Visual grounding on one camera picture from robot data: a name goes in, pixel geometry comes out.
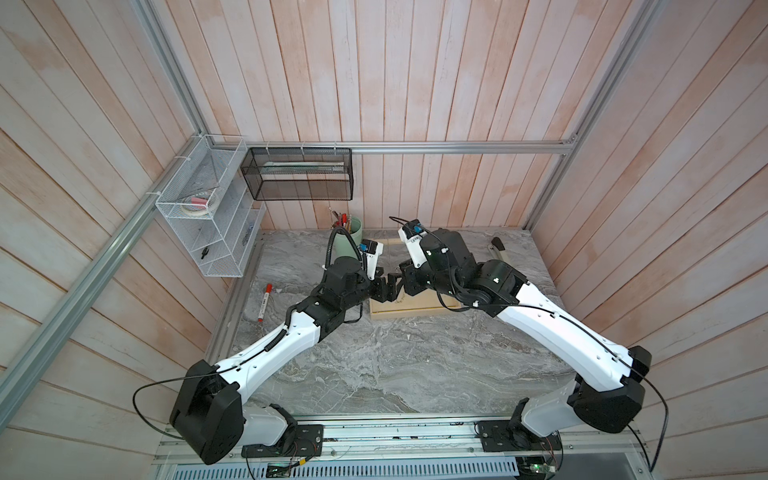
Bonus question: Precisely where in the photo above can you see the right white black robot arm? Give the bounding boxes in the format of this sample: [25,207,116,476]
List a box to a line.
[398,220,652,450]

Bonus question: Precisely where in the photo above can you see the green pen cup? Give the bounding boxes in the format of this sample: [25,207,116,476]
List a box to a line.
[333,216,363,258]

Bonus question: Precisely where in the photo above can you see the black mesh wall basket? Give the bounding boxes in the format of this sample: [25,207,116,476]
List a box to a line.
[240,147,355,202]

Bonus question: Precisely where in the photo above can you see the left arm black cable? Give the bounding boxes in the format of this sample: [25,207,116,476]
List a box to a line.
[131,226,367,439]

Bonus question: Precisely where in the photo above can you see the red white marker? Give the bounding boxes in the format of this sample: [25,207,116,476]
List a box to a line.
[257,283,273,323]

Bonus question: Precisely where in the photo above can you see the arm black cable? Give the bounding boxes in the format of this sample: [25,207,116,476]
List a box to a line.
[388,215,671,475]
[131,226,367,439]

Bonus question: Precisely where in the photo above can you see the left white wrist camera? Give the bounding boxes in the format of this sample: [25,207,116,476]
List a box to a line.
[359,239,384,281]

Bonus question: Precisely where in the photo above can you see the pens in cup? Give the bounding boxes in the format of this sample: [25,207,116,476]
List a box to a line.
[329,208,351,231]

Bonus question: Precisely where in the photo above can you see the grey black stapler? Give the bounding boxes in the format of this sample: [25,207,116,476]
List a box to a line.
[489,237,511,264]

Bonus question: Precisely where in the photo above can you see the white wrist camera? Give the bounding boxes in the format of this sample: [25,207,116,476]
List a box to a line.
[398,219,427,268]
[359,239,384,281]

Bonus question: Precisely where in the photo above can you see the wooden jewelry display stand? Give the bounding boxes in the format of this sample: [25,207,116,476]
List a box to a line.
[367,236,463,320]

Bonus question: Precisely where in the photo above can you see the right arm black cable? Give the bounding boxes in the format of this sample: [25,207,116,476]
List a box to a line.
[388,215,671,475]

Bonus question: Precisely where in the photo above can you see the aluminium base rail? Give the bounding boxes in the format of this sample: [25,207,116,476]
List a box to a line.
[147,414,655,479]

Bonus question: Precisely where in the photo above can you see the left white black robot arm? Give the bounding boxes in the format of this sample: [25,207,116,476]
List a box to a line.
[170,257,402,465]

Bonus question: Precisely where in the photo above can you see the white wire shelf rack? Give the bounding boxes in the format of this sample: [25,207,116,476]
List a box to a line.
[156,134,265,278]

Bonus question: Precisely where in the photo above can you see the tape roll on shelf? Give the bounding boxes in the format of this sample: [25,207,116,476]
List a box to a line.
[179,195,217,217]

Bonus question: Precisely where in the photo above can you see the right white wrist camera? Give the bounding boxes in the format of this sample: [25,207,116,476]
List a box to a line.
[398,219,427,268]

